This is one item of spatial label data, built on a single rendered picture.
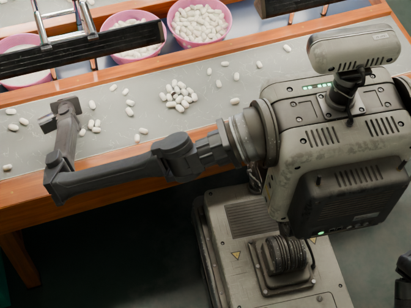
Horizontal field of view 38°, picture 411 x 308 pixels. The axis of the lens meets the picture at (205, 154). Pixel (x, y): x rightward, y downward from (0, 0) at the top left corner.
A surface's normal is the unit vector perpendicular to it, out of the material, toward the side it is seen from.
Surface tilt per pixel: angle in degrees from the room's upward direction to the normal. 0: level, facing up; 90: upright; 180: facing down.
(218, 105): 0
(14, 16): 0
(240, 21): 0
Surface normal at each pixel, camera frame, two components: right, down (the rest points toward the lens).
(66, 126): -0.32, -0.80
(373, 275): 0.04, -0.52
